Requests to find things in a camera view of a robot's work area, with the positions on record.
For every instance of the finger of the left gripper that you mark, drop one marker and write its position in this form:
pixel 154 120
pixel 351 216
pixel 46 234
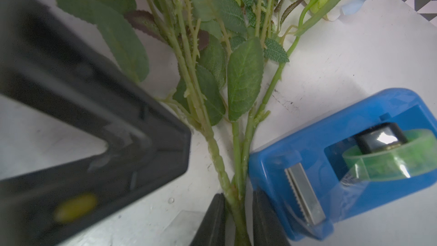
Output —
pixel 49 70

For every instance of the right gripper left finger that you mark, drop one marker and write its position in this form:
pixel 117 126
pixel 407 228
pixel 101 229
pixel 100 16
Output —
pixel 211 231

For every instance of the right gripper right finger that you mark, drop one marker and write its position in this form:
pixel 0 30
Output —
pixel 267 228

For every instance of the blue tape dispenser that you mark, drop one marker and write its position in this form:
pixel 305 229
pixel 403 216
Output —
pixel 308 182

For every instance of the artificial rose bouquet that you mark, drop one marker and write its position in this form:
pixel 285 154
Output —
pixel 230 55

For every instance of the green tape roll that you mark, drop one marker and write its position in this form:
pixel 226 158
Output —
pixel 416 157

